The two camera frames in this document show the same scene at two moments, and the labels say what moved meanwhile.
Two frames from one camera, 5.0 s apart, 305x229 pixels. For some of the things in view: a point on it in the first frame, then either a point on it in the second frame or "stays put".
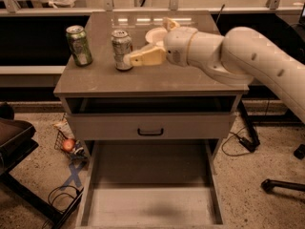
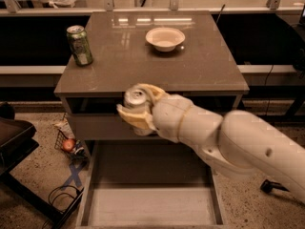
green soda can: [79, 45] stays put
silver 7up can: [121, 44] -> [138, 99]
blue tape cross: [74, 175] stays put
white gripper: [176, 46] -> [168, 115]
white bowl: [156, 35] stays put
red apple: [68, 145] stays put
